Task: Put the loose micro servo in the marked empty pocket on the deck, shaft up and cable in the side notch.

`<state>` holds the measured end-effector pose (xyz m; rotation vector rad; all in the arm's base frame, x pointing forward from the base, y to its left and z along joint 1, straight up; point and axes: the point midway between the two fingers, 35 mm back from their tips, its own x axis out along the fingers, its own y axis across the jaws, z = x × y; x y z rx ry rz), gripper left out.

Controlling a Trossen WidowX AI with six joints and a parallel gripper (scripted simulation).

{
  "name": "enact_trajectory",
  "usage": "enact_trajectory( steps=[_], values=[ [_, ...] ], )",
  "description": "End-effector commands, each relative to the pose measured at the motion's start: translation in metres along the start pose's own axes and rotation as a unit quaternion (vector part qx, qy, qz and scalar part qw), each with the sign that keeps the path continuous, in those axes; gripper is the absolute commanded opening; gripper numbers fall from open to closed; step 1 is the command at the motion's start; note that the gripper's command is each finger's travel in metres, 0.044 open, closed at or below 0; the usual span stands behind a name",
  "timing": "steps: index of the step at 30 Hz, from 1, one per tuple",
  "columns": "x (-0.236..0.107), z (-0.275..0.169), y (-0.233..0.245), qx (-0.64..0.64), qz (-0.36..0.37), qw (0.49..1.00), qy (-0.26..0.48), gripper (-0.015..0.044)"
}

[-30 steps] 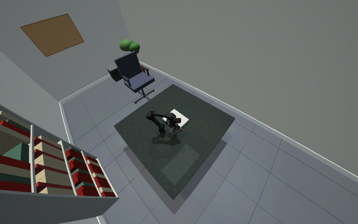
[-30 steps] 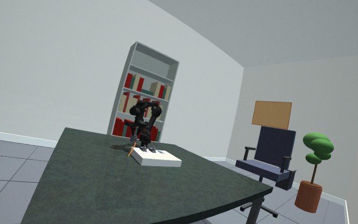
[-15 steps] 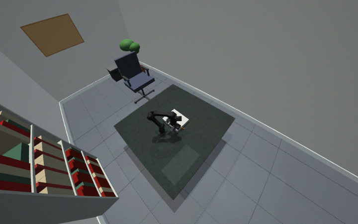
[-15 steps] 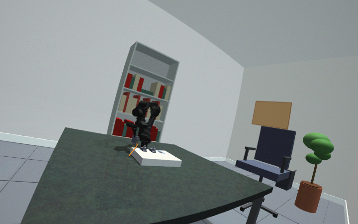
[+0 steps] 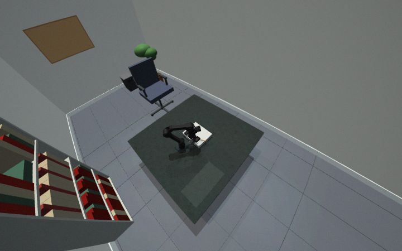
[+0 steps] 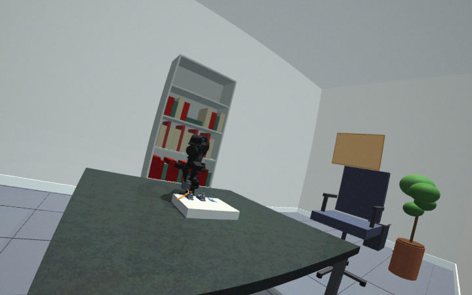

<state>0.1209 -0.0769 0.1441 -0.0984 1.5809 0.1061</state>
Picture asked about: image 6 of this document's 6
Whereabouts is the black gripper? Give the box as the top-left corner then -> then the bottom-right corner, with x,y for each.
174,156 -> 207,182

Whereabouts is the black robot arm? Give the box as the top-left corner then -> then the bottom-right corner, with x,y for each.
186,134 -> 209,195

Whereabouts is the grey micro servo with orange cable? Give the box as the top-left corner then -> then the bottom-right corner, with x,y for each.
180,178 -> 191,197

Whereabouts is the white flat deck plate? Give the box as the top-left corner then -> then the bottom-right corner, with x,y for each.
171,191 -> 240,220

